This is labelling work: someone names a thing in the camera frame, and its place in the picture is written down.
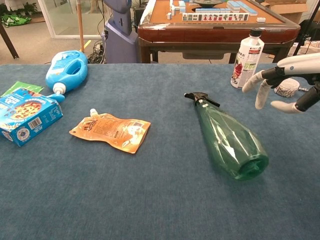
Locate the black dice dome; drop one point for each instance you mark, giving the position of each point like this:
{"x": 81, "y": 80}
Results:
{"x": 207, "y": 3}

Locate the brown mahjong table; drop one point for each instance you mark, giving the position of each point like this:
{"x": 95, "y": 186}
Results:
{"x": 200, "y": 32}

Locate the small patterned roll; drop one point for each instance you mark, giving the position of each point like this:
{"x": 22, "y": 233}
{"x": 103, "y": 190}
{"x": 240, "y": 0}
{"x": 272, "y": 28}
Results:
{"x": 287, "y": 88}

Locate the blue cookie box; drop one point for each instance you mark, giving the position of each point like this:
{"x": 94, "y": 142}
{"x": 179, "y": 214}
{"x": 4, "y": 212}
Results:
{"x": 27, "y": 117}

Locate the single standing mahjong tile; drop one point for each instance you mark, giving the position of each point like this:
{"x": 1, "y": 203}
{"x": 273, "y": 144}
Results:
{"x": 169, "y": 16}

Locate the orange spout pouch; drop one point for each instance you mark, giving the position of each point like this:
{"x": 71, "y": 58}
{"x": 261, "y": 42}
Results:
{"x": 112, "y": 130}

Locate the dark table leg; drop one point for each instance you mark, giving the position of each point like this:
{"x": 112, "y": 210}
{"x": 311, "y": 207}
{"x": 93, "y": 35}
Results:
{"x": 10, "y": 45}

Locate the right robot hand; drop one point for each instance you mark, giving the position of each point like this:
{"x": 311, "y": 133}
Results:
{"x": 300, "y": 65}

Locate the green spray bottle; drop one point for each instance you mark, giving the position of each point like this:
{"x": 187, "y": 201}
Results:
{"x": 225, "y": 140}

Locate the white framed glass partition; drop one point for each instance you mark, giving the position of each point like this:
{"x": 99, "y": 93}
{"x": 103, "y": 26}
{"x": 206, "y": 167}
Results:
{"x": 75, "y": 36}

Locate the cardboard box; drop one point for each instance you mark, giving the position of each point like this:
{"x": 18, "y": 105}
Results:
{"x": 292, "y": 11}

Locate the wooden pole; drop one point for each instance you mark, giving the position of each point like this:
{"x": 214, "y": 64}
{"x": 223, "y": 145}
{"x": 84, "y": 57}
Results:
{"x": 80, "y": 25}

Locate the single white mahjong tile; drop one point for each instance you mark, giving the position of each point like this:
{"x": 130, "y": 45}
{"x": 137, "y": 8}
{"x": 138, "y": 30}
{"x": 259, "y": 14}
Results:
{"x": 261, "y": 20}

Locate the blue white mahjong tile wall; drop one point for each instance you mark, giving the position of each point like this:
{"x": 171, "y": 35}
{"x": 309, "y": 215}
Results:
{"x": 181, "y": 6}
{"x": 212, "y": 10}
{"x": 242, "y": 7}

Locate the black tripod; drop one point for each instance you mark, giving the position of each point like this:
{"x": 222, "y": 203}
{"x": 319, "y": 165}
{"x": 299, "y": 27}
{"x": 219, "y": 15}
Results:
{"x": 313, "y": 10}

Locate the blue table cloth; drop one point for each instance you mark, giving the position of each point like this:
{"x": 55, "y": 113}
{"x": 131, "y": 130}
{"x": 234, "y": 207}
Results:
{"x": 125, "y": 195}

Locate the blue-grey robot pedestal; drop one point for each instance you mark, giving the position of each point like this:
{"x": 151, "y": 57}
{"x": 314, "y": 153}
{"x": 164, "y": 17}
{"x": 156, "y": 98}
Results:
{"x": 120, "y": 42}

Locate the white bottle black cap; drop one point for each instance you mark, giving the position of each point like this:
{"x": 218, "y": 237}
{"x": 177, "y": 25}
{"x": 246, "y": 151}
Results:
{"x": 247, "y": 57}

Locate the green snack packet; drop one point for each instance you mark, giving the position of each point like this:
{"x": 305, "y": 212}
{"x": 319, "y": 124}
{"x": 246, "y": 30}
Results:
{"x": 22, "y": 87}

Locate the row of face-up mahjong tiles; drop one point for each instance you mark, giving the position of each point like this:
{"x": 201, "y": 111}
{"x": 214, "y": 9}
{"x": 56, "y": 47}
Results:
{"x": 215, "y": 17}

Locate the blue detergent bottle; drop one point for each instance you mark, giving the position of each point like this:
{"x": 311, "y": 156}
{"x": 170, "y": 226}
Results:
{"x": 62, "y": 65}

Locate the green bag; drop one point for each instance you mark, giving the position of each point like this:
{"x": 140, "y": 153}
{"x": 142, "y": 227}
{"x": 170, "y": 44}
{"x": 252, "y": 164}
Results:
{"x": 15, "y": 20}

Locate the metal drill bit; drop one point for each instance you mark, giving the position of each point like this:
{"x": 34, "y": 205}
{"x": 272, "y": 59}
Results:
{"x": 303, "y": 89}

